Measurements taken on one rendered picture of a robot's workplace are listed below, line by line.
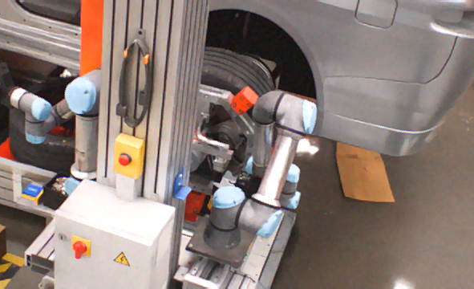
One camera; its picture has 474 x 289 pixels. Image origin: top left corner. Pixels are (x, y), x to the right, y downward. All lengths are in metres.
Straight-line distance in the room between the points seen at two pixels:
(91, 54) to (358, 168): 2.18
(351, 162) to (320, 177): 0.27
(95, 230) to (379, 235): 2.41
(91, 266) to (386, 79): 1.72
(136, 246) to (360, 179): 2.69
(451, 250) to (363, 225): 0.50
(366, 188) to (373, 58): 1.42
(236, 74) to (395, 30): 0.72
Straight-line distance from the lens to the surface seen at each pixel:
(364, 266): 4.59
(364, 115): 4.01
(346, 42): 3.84
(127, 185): 2.77
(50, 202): 3.95
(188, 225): 4.24
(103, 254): 2.77
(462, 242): 4.96
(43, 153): 4.33
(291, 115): 3.11
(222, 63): 3.72
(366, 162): 5.32
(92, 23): 3.58
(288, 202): 3.49
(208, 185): 3.89
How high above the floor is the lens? 3.03
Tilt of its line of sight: 35 degrees down
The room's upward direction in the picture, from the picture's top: 9 degrees clockwise
